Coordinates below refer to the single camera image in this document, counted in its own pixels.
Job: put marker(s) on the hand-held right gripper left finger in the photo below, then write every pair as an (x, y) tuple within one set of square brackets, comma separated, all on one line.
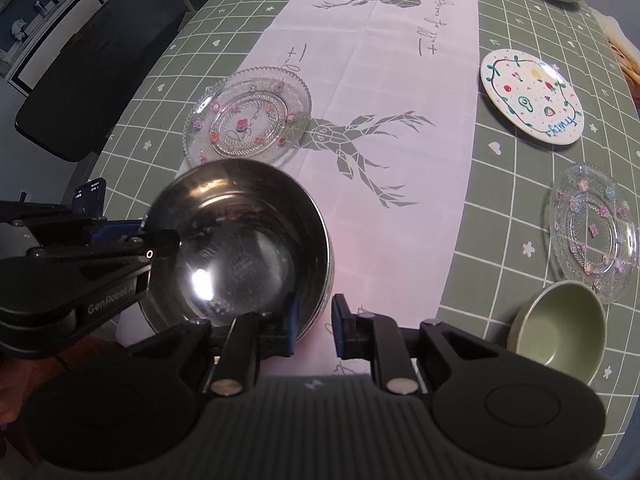
[(292, 321)]

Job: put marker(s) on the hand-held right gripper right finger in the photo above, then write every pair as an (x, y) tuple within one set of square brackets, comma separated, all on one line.
[(340, 321)]

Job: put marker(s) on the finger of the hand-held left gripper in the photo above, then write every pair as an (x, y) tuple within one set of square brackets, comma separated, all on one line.
[(120, 230), (160, 244)]

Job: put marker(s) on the stainless steel bowl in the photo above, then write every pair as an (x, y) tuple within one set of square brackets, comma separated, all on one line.
[(240, 240)]

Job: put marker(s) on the white fruit-painted plate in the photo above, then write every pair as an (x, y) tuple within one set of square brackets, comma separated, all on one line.
[(530, 95)]

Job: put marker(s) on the person's left forearm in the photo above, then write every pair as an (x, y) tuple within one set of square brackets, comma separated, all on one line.
[(50, 367)]

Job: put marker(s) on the clear glass flower plate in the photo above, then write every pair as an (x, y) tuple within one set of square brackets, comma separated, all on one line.
[(595, 230), (245, 110)]

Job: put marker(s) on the black chair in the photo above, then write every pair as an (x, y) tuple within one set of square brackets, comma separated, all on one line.
[(100, 70)]

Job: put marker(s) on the green checkered tablecloth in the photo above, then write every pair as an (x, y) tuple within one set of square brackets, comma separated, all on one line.
[(500, 200)]

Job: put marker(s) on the green ceramic bowl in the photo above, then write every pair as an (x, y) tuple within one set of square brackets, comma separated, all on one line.
[(560, 325)]

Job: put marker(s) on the white cabinet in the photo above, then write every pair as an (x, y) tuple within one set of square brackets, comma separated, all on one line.
[(30, 25)]

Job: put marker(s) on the white deer-print table runner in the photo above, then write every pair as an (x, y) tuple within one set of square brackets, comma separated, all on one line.
[(380, 60)]

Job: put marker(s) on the orange plastic stool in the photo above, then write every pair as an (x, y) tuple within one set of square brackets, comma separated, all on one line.
[(635, 87)]

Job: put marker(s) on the yellow cloth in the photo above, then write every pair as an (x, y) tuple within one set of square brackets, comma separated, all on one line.
[(627, 57)]

